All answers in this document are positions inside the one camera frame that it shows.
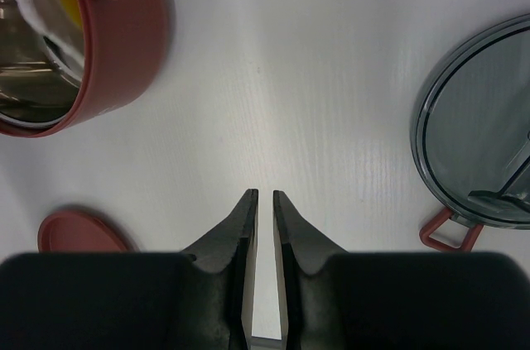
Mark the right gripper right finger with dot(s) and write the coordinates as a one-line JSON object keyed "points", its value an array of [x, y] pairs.
{"points": [[309, 311]]}

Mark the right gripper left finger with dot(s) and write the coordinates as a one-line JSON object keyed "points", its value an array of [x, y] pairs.
{"points": [[218, 288]]}

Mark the red steel lunch box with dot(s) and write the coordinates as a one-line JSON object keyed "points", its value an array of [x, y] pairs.
{"points": [[43, 91]]}

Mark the red round lid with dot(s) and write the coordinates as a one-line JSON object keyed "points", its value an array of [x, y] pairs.
{"points": [[73, 230]]}

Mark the grey transparent inner lid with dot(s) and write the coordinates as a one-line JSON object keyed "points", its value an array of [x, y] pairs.
{"points": [[470, 134]]}

